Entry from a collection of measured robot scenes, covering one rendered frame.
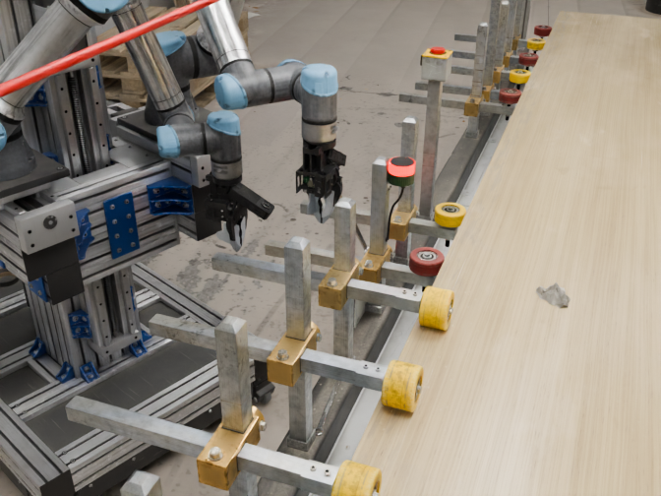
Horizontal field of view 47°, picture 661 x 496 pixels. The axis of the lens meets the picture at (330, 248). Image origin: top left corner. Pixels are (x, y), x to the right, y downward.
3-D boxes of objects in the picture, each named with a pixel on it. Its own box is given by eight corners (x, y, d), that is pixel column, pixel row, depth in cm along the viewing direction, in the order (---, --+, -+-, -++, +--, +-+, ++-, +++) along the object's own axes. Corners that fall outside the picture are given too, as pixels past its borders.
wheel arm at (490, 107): (398, 103, 292) (398, 93, 290) (400, 100, 295) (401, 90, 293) (511, 118, 279) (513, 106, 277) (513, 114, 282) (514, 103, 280)
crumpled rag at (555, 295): (530, 285, 165) (532, 277, 164) (561, 284, 166) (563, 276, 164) (544, 309, 158) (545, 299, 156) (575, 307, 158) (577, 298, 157)
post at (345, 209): (332, 388, 174) (333, 202, 150) (337, 379, 177) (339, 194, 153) (347, 392, 173) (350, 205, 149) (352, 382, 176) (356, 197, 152)
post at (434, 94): (416, 221, 233) (426, 79, 210) (420, 215, 237) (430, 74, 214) (430, 223, 232) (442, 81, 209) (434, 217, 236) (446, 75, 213)
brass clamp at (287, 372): (264, 380, 135) (263, 357, 132) (293, 338, 146) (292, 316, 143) (296, 388, 133) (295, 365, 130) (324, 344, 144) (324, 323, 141)
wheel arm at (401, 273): (265, 258, 190) (264, 243, 188) (270, 251, 193) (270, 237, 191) (434, 291, 177) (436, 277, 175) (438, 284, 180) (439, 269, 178)
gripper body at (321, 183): (294, 196, 165) (293, 144, 159) (310, 180, 172) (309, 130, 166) (327, 202, 163) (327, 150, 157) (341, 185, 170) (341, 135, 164)
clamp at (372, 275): (355, 284, 180) (356, 267, 178) (373, 257, 191) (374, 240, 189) (378, 289, 179) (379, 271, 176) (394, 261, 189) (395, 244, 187)
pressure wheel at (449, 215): (443, 256, 196) (447, 217, 191) (426, 242, 203) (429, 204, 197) (468, 249, 200) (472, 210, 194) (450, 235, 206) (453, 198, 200)
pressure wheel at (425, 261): (403, 300, 179) (405, 258, 173) (412, 282, 185) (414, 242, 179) (436, 307, 176) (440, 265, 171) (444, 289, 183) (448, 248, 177)
